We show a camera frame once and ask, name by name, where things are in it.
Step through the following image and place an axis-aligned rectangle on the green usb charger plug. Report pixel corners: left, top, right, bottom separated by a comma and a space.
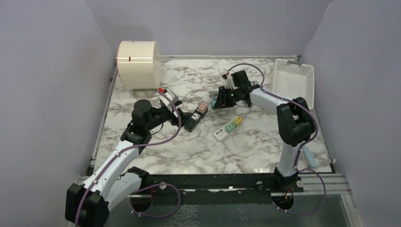
225, 122, 236, 133

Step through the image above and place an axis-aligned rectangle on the pink usb charger plug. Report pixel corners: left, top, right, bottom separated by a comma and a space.
197, 102, 208, 114

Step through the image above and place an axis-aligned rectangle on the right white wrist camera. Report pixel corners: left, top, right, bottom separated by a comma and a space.
222, 73, 236, 89

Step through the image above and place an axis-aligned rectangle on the teal usb charger plug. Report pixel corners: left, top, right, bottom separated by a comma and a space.
210, 99, 219, 109

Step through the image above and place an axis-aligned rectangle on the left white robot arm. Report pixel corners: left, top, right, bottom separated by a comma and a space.
65, 97, 190, 227

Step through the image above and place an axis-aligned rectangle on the light blue block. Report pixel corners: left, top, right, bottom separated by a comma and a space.
303, 146, 318, 168

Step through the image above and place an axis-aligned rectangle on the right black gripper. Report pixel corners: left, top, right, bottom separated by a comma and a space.
213, 86, 240, 110

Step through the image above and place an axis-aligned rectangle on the black power strip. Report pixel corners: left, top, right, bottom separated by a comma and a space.
184, 109, 208, 132

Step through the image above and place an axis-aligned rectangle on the black mounting rail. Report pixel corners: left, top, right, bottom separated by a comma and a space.
122, 167, 303, 205

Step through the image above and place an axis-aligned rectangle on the yellow usb charger plug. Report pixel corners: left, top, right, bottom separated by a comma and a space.
233, 116, 243, 127

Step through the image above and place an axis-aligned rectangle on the cream cylindrical drum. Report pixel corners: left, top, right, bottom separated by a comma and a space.
116, 41, 162, 90

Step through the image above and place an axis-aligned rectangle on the white power strip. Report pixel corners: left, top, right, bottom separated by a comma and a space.
213, 120, 242, 141

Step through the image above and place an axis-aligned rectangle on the white plastic basket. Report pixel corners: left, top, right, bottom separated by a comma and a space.
272, 59, 314, 109

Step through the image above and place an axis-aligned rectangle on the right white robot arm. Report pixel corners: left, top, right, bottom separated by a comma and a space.
213, 70, 318, 192

